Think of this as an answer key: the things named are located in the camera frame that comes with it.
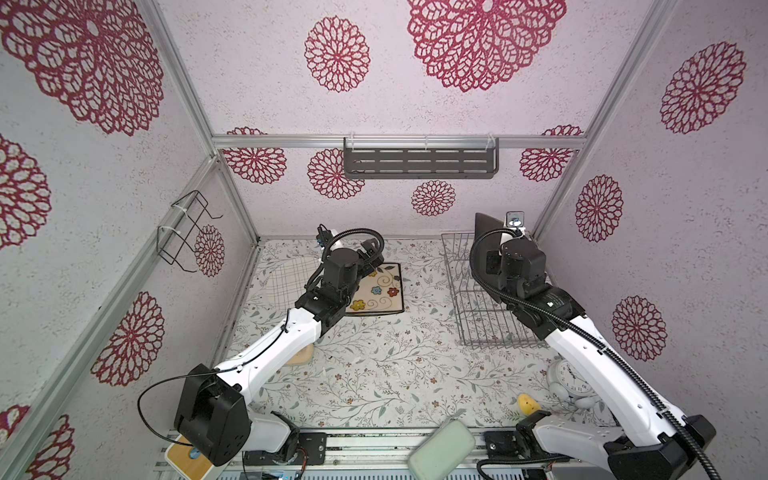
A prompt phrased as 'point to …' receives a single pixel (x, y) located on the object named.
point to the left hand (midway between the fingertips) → (365, 252)
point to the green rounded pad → (441, 451)
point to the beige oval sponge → (302, 356)
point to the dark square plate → (381, 291)
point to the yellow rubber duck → (527, 405)
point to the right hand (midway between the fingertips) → (512, 235)
